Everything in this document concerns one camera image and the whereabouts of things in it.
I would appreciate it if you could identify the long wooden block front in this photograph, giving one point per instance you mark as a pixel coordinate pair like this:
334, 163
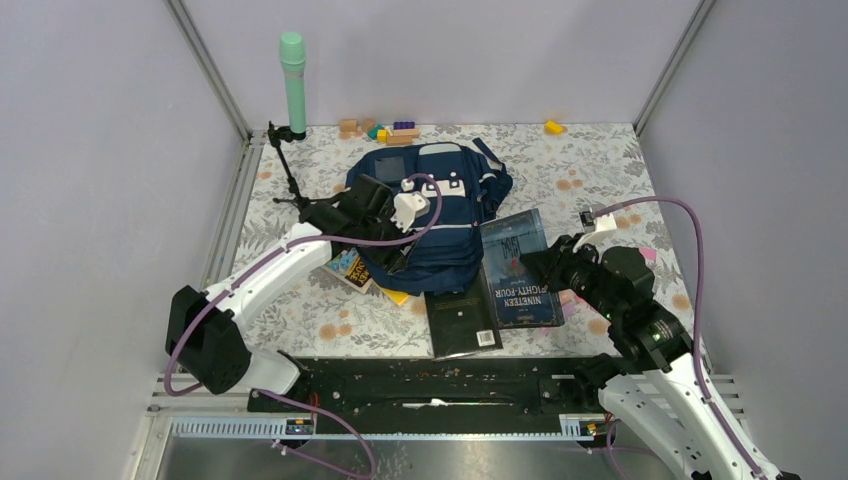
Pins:
399, 140

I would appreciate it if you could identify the green microphone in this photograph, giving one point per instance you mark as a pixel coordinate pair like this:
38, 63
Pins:
292, 58

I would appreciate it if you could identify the long wooden block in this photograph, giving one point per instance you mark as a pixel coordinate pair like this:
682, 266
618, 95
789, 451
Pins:
399, 140
410, 132

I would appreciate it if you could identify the purple studded toy brick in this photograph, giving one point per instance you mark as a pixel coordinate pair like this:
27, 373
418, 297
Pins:
404, 125

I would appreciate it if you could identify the slotted metal cable rail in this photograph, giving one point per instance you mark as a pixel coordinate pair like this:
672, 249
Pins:
408, 424

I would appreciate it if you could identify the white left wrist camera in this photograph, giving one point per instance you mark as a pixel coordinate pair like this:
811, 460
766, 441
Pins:
408, 207

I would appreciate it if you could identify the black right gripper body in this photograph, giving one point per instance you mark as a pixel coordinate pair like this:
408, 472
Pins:
576, 270

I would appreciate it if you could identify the yellow book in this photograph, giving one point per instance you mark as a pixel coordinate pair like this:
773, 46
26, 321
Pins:
399, 298

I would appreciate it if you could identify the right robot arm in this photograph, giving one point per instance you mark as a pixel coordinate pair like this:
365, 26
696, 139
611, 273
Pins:
653, 387

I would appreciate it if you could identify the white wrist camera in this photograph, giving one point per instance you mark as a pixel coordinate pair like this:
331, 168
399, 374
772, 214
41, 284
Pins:
597, 228
408, 207

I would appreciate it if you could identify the dark blue hardcover book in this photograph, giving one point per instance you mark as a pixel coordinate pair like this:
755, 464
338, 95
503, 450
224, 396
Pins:
518, 300

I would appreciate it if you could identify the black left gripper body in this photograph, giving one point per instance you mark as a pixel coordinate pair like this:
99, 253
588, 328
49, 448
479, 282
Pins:
388, 256

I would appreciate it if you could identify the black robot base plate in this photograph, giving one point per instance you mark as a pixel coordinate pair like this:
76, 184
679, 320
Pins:
535, 385

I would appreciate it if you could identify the pink box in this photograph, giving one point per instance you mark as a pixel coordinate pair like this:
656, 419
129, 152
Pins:
650, 255

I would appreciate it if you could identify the long wooden block rear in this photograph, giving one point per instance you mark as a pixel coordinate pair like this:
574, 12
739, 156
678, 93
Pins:
410, 132

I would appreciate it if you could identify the teal toy block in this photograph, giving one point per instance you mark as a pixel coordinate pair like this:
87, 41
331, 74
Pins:
374, 132

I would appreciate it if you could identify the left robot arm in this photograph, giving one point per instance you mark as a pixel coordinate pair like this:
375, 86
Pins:
207, 328

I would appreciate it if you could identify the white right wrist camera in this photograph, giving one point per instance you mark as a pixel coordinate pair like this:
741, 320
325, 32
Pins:
597, 228

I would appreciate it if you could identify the black tripod stand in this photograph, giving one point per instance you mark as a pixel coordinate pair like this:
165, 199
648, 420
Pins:
277, 135

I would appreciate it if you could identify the yellow block far right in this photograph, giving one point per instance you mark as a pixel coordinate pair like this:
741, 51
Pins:
553, 128

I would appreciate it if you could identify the colourful treehouse storey book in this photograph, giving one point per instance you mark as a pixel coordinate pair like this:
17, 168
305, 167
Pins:
350, 268

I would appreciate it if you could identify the black notebook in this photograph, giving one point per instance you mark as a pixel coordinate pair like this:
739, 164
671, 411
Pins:
462, 324

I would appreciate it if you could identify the navy blue student backpack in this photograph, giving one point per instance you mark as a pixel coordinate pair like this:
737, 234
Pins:
473, 183

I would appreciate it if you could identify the light wooden cube block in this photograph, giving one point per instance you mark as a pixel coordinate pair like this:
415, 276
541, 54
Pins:
348, 125

